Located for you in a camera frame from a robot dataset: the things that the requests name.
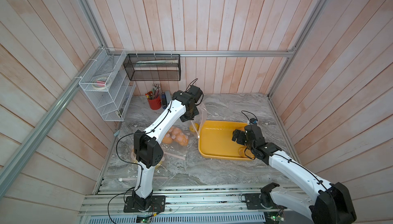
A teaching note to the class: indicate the blue black stapler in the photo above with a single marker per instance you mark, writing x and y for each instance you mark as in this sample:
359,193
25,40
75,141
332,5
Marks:
163,100

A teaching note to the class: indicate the yellow plastic tray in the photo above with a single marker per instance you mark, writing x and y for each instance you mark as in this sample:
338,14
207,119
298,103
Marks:
215,141

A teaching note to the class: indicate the white wire shelf rack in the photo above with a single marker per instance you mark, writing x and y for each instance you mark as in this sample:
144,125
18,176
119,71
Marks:
112,103

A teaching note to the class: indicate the red pen cup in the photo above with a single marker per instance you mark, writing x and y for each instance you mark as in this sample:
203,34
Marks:
155,103

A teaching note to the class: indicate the tape roll on shelf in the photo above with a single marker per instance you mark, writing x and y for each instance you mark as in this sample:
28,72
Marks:
101,83

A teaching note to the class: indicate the clear zipper bag pink dots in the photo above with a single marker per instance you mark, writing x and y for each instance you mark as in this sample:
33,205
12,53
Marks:
197,123

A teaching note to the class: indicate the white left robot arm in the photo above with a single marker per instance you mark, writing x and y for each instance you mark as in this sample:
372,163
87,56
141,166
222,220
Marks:
184,107

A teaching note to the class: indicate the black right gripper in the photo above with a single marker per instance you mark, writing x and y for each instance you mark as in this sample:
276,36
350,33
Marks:
242,134

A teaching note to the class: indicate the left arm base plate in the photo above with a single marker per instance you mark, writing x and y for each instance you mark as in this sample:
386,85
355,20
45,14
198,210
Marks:
137,204

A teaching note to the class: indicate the black mesh wall basket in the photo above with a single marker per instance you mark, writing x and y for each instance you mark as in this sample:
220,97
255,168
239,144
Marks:
153,67

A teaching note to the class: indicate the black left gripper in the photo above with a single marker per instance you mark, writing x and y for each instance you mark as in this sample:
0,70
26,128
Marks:
183,118

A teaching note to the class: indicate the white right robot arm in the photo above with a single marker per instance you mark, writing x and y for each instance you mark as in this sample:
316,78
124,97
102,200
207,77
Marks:
323,202

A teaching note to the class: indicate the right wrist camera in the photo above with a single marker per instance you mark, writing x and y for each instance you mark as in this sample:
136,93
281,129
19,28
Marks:
252,121

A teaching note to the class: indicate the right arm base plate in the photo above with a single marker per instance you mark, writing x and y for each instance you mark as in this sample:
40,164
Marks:
262,200

